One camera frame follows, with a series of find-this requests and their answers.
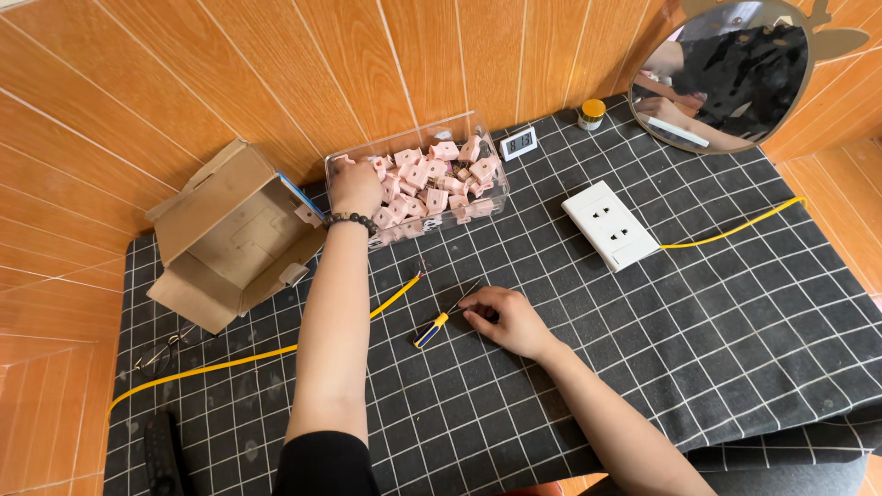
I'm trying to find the thin framed eyeglasses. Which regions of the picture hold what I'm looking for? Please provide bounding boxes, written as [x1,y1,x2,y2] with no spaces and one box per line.
[132,318,216,378]

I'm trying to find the clear plastic box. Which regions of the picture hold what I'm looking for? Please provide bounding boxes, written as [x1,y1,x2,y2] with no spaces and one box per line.
[324,110,511,250]

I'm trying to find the white digital clock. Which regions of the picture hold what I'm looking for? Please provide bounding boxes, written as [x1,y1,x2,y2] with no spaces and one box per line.
[499,126,538,162]

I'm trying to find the heap of pink plugs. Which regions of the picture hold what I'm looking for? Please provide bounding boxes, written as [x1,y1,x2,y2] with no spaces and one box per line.
[338,134,503,238]

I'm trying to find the person's black sleeve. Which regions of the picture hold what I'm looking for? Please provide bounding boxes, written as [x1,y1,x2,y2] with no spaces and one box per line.
[272,430,381,496]

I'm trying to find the person's right hand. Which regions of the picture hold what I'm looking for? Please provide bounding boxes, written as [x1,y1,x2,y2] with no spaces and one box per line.
[458,286,562,362]

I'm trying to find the yellow blue handled screwdriver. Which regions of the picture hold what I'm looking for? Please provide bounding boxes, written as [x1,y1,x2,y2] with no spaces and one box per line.
[413,278,483,350]

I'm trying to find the black white checked tablecloth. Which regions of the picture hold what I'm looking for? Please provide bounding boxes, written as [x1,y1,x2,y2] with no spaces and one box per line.
[103,93,882,496]

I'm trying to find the person's left hand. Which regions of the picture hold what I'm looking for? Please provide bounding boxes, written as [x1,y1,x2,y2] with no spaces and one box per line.
[331,157,384,219]

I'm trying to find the brown cardboard box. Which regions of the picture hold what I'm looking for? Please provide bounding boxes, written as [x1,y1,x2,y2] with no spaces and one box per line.
[145,138,329,336]

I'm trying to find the white socket outlet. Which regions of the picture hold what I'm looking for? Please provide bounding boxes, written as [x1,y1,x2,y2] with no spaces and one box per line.
[561,180,662,274]

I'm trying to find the dark bead bracelet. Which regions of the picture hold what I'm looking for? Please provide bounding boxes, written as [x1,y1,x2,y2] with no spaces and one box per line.
[322,211,379,239]

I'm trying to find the black remote control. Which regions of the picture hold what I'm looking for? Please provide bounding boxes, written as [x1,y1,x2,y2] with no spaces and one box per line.
[142,411,187,496]

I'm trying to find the small yellow lidded jar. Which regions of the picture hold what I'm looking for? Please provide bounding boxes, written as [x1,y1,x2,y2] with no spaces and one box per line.
[577,98,607,132]

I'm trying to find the yellow electric cable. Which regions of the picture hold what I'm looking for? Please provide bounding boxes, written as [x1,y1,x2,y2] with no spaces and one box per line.
[107,259,428,421]

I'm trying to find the round gold framed mirror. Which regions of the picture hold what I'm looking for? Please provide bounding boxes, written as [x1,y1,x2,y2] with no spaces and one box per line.
[628,0,871,155]

